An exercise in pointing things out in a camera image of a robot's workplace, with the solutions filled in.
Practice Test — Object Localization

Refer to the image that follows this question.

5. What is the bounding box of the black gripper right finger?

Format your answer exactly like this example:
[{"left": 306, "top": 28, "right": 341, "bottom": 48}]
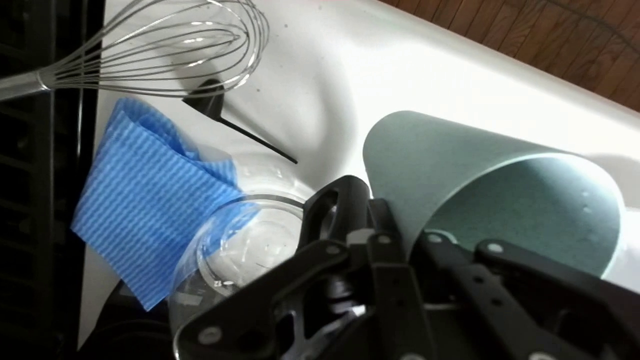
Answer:
[{"left": 415, "top": 228, "right": 640, "bottom": 360}]

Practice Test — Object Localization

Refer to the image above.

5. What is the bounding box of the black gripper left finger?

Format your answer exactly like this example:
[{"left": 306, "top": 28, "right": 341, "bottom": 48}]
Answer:
[{"left": 170, "top": 199, "right": 435, "bottom": 360}]

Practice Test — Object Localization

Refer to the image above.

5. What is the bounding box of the teal plastic cup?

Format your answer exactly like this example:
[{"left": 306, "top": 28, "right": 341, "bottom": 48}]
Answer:
[{"left": 361, "top": 108, "right": 628, "bottom": 278}]

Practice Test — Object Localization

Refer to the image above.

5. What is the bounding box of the blue dish cloth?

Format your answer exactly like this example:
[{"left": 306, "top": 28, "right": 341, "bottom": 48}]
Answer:
[{"left": 68, "top": 98, "right": 258, "bottom": 315}]

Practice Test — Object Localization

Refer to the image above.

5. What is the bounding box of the black and steel gas stove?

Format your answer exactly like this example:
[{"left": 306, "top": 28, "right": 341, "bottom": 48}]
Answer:
[{"left": 0, "top": 0, "right": 107, "bottom": 360}]

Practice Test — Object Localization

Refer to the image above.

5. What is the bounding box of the glass carafe with black handle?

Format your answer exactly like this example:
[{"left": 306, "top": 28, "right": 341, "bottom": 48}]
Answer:
[{"left": 165, "top": 174, "right": 375, "bottom": 360}]

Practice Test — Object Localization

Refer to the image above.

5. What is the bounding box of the steel wire whisk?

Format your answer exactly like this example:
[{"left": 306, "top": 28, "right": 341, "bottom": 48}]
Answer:
[{"left": 0, "top": 0, "right": 272, "bottom": 105}]

